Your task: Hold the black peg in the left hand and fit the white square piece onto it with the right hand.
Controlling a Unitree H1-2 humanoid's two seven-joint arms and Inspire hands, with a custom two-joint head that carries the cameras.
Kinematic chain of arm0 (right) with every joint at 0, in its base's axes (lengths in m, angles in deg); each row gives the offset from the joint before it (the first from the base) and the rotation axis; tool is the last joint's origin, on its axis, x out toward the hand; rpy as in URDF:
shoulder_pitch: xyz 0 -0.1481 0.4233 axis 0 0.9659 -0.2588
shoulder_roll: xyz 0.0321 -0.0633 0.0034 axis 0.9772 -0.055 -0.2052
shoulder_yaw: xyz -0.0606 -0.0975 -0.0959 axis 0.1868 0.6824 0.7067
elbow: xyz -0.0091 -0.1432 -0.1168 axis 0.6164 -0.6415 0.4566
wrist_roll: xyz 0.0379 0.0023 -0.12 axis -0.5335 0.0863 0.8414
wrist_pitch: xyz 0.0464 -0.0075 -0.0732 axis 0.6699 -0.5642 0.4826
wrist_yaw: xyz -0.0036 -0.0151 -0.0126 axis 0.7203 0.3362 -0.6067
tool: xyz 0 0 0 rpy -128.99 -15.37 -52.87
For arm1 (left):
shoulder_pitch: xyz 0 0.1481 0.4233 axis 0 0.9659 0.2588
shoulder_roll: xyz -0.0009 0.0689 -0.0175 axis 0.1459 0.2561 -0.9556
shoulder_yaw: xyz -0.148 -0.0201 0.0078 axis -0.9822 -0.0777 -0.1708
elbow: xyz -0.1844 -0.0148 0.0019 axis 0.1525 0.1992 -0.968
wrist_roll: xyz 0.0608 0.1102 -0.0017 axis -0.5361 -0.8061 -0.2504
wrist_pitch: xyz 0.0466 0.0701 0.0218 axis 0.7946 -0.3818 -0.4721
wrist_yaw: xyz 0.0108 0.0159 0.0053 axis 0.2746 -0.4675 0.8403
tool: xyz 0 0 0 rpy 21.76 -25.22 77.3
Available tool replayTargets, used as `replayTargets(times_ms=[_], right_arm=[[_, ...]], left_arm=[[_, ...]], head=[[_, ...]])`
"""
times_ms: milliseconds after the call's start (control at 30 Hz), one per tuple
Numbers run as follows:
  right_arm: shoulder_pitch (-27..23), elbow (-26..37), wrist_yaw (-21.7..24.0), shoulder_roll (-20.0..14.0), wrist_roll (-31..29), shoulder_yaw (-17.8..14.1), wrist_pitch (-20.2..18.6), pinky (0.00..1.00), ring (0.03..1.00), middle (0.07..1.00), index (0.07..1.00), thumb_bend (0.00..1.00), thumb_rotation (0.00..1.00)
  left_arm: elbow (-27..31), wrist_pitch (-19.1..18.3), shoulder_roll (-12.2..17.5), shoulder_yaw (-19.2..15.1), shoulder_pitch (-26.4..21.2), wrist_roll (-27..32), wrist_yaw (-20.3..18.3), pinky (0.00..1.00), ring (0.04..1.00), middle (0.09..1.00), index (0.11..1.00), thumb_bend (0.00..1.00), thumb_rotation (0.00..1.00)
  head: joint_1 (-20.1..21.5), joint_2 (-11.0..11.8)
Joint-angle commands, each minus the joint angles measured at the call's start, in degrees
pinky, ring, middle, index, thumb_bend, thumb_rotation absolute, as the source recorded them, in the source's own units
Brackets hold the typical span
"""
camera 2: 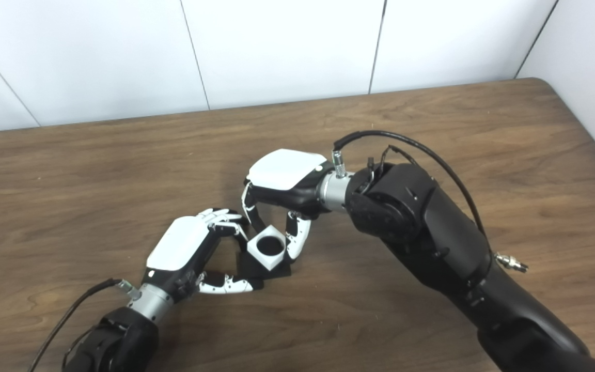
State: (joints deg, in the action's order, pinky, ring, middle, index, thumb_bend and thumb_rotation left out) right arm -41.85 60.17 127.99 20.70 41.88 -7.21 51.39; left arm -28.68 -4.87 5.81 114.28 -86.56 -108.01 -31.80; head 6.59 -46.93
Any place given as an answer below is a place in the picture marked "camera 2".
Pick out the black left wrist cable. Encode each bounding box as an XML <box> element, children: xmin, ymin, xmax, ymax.
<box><xmin>27</xmin><ymin>278</ymin><xmax>141</xmax><ymax>372</ymax></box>

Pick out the black peg with square base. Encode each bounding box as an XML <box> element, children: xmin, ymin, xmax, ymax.
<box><xmin>238</xmin><ymin>242</ymin><xmax>293</xmax><ymax>290</ymax></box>

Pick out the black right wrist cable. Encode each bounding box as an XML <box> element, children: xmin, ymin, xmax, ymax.
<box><xmin>331</xmin><ymin>130</ymin><xmax>529</xmax><ymax>274</ymax></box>

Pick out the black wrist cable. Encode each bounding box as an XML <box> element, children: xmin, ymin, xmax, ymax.
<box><xmin>331</xmin><ymin>130</ymin><xmax>529</xmax><ymax>274</ymax></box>
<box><xmin>27</xmin><ymin>278</ymin><xmax>141</xmax><ymax>372</ymax></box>

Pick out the white square piece with hole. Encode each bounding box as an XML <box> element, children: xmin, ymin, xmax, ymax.
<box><xmin>246</xmin><ymin>224</ymin><xmax>288</xmax><ymax>272</ymax></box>

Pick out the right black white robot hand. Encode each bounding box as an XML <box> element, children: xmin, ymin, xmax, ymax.
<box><xmin>241</xmin><ymin>148</ymin><xmax>336</xmax><ymax>262</ymax></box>

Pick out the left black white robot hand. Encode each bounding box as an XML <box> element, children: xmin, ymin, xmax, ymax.
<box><xmin>141</xmin><ymin>208</ymin><xmax>265</xmax><ymax>301</ymax></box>

